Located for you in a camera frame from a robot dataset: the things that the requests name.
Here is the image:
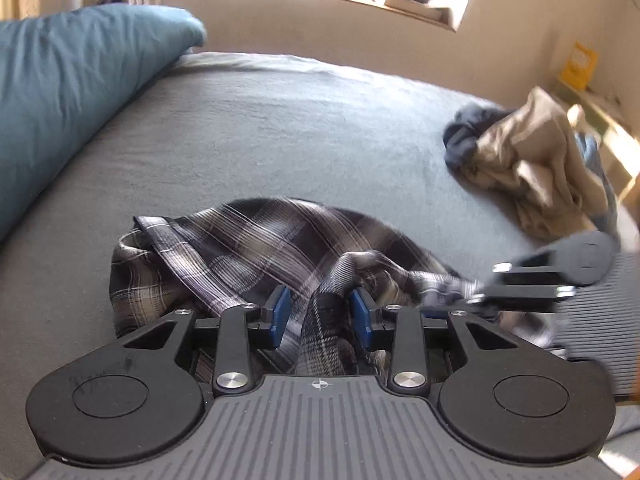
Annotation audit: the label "dark plaid shirt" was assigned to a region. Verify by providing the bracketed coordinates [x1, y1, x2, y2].
[108, 196, 557, 376]

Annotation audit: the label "beige trousers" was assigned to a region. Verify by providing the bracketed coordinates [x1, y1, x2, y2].
[461, 87, 606, 240]

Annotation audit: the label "blue denim jeans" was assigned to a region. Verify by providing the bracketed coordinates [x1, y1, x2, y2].
[574, 132, 620, 240]

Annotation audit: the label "dark navy garment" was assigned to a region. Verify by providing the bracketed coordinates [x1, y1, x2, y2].
[442, 103, 513, 171]

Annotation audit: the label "yellow box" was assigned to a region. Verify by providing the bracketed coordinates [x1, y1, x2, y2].
[560, 41, 599, 91]

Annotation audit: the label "blue pillow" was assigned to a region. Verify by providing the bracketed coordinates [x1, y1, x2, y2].
[1, 3, 207, 235]

